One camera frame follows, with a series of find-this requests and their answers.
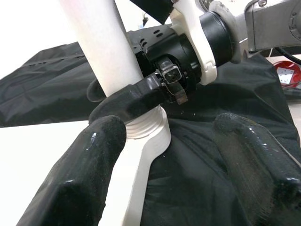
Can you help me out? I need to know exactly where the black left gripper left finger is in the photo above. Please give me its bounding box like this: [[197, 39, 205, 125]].
[[15, 115, 127, 226]]

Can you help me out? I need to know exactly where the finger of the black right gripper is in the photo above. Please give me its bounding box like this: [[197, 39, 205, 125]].
[[86, 79, 107, 102], [88, 76, 165, 125]]

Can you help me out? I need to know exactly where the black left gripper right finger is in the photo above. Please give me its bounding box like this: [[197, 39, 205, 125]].
[[213, 112, 301, 226]]

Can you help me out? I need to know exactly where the white plastic table leg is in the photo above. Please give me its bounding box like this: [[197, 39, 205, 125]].
[[58, 0, 170, 142]]

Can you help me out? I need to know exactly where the white plastic table top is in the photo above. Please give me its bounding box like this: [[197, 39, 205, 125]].
[[0, 120, 171, 226]]

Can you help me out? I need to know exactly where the black fabric table cover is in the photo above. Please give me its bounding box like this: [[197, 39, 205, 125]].
[[0, 25, 301, 226]]

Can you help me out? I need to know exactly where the red box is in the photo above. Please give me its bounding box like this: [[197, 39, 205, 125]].
[[274, 60, 301, 90]]

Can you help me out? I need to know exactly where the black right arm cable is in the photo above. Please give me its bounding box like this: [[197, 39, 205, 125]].
[[277, 46, 301, 65]]

